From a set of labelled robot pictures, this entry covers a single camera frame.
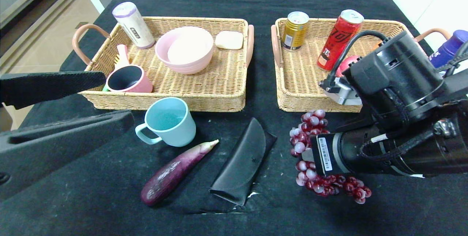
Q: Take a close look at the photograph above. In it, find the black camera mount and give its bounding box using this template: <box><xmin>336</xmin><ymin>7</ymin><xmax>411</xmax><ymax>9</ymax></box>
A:
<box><xmin>344</xmin><ymin>31</ymin><xmax>445</xmax><ymax>130</ymax></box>

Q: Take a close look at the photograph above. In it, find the white tube with lavender lid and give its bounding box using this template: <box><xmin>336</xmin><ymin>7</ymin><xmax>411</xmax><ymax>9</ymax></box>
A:
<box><xmin>112</xmin><ymin>2</ymin><xmax>155</xmax><ymax>49</ymax></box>

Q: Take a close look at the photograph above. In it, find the pink cup with black inside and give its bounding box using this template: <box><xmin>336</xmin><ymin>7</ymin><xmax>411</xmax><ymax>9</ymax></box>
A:
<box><xmin>106</xmin><ymin>65</ymin><xmax>154</xmax><ymax>93</ymax></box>

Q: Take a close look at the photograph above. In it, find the pink bowl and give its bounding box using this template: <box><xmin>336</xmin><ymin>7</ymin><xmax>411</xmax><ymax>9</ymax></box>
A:
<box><xmin>155</xmin><ymin>26</ymin><xmax>214</xmax><ymax>75</ymax></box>

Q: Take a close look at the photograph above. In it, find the purple eggplant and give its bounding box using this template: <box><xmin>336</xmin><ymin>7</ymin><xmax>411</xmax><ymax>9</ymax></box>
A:
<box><xmin>141</xmin><ymin>140</ymin><xmax>220</xmax><ymax>206</ymax></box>

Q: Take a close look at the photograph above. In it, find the black glasses case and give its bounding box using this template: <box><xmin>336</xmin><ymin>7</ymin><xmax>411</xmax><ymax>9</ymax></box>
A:
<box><xmin>210</xmin><ymin>117</ymin><xmax>278</xmax><ymax>206</ymax></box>

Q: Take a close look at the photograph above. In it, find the red grape bunch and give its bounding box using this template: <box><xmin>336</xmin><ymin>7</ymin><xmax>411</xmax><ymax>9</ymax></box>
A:
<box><xmin>289</xmin><ymin>109</ymin><xmax>372</xmax><ymax>205</ymax></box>

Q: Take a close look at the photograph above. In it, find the black tablecloth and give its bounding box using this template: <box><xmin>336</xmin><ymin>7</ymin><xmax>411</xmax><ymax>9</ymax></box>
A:
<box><xmin>0</xmin><ymin>0</ymin><xmax>468</xmax><ymax>236</ymax></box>

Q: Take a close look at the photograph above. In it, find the white bottle with blue cap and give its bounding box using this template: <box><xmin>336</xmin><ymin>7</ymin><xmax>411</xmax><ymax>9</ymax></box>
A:
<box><xmin>430</xmin><ymin>30</ymin><xmax>468</xmax><ymax>69</ymax></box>

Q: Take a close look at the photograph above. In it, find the white soap bar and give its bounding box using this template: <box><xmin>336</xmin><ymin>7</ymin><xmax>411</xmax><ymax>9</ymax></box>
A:
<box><xmin>215</xmin><ymin>31</ymin><xmax>244</xmax><ymax>50</ymax></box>

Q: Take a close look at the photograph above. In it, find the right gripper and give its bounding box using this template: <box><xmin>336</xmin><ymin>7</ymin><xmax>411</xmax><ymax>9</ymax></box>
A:
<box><xmin>301</xmin><ymin>127</ymin><xmax>369</xmax><ymax>177</ymax></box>

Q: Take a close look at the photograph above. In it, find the pink handled brush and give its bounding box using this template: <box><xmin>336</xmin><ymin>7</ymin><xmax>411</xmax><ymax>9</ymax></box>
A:
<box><xmin>114</xmin><ymin>44</ymin><xmax>131</xmax><ymax>71</ymax></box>

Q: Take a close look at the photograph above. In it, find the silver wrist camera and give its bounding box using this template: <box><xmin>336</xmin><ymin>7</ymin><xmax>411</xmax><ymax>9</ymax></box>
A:
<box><xmin>321</xmin><ymin>76</ymin><xmax>363</xmax><ymax>106</ymax></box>

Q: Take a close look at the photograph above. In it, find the black camera cable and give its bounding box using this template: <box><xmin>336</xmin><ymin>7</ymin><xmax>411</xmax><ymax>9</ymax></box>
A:
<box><xmin>327</xmin><ymin>30</ymin><xmax>389</xmax><ymax>83</ymax></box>

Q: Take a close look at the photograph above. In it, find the light blue mug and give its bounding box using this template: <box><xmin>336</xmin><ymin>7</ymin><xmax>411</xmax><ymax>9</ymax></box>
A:
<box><xmin>135</xmin><ymin>97</ymin><xmax>197</xmax><ymax>147</ymax></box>

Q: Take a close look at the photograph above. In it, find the pink peach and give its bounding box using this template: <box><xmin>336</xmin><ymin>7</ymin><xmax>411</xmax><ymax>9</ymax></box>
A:
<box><xmin>336</xmin><ymin>55</ymin><xmax>361</xmax><ymax>77</ymax></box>

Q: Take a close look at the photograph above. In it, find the red drink can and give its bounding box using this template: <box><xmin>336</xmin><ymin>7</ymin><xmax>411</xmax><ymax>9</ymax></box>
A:
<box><xmin>317</xmin><ymin>9</ymin><xmax>365</xmax><ymax>71</ymax></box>

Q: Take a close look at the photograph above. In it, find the wicker basket holding tableware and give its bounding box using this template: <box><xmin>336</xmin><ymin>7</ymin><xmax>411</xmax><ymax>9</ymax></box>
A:
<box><xmin>72</xmin><ymin>16</ymin><xmax>255</xmax><ymax>113</ymax></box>

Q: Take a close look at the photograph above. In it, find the wicker basket holding food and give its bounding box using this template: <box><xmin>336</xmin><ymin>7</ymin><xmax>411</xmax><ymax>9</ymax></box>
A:
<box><xmin>271</xmin><ymin>18</ymin><xmax>451</xmax><ymax>113</ymax></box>

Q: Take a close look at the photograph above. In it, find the gold drink can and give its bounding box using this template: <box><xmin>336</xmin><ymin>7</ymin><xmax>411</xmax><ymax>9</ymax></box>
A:
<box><xmin>281</xmin><ymin>11</ymin><xmax>310</xmax><ymax>51</ymax></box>

